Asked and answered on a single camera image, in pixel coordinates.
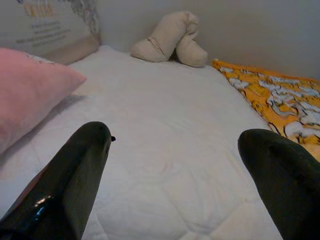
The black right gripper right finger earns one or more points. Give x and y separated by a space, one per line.
287 187

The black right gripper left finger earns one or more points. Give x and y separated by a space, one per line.
62 187

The pink plush pillow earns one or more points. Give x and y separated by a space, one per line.
30 95

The yellow cartoon print blanket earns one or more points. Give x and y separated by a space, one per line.
275 95

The white quilted mattress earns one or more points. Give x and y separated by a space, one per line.
162 112

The cream plush toy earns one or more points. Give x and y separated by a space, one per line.
162 37

